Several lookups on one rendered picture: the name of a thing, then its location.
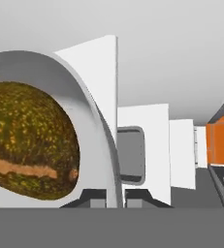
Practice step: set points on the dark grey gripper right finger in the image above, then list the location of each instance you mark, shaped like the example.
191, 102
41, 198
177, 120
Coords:
138, 195

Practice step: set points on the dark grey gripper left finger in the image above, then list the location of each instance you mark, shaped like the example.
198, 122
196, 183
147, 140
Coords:
94, 195

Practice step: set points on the white container with grey window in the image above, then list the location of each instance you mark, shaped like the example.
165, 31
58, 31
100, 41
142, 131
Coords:
157, 145

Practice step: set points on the green avocado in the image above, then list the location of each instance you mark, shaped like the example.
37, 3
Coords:
26, 135

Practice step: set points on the white flat panel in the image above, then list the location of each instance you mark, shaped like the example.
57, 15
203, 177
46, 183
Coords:
182, 155

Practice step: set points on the narrow white panel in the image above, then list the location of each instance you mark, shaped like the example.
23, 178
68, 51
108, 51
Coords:
201, 145

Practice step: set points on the orange cupboard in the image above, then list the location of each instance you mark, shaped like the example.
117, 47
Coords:
222, 142

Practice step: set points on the grey metal rail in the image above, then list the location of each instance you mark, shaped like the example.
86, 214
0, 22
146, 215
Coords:
220, 185

